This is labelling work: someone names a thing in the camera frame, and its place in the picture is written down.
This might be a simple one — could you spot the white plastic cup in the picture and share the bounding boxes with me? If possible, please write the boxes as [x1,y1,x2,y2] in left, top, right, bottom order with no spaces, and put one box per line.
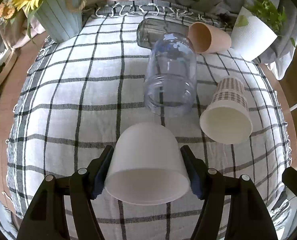
[104,122,190,205]

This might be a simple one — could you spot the plaid paper cup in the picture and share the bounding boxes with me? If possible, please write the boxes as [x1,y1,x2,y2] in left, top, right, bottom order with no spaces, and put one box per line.
[199,76,253,145]

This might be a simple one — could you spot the peach pink cup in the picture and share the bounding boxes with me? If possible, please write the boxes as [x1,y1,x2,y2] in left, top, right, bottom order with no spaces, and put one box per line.
[187,22,231,54]

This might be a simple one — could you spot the smoky grey glass cup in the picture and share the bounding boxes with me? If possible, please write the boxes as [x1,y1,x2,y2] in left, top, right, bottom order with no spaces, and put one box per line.
[136,18,189,49]

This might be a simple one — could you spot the checked white tablecloth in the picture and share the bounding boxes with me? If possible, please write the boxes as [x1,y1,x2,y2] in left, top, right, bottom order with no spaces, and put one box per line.
[6,0,293,240]

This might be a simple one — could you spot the white ribbed plant pot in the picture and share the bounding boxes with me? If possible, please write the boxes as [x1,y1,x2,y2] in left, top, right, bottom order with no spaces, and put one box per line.
[231,7,277,61]

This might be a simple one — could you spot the clear plastic jar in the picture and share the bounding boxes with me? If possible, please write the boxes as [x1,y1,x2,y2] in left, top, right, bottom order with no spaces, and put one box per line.
[144,33,197,118]

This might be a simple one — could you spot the green potted plant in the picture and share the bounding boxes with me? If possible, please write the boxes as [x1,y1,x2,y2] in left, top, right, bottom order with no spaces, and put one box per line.
[238,0,297,51]

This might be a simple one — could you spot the light blue flower pot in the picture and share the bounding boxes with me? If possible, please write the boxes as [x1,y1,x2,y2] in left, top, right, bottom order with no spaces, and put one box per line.
[35,0,82,43]

